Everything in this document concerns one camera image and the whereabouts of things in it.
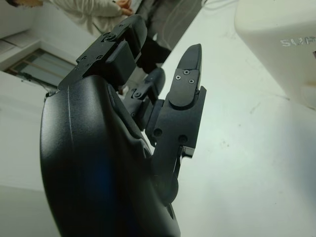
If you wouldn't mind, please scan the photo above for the wooden window frame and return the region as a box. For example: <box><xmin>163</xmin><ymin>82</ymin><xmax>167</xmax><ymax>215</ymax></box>
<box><xmin>4</xmin><ymin>48</ymin><xmax>78</xmax><ymax>87</ymax></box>

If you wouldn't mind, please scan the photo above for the person in cream jacket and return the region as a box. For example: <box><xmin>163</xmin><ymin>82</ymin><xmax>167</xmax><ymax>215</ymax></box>
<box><xmin>45</xmin><ymin>0</ymin><xmax>173</xmax><ymax>75</ymax></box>

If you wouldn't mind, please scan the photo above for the white two-slot toaster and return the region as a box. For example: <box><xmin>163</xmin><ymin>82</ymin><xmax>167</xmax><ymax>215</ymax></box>
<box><xmin>234</xmin><ymin>0</ymin><xmax>316</xmax><ymax>110</ymax></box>

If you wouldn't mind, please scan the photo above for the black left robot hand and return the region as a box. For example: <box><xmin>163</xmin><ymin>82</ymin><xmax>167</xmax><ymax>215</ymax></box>
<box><xmin>39</xmin><ymin>14</ymin><xmax>207</xmax><ymax>237</ymax></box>

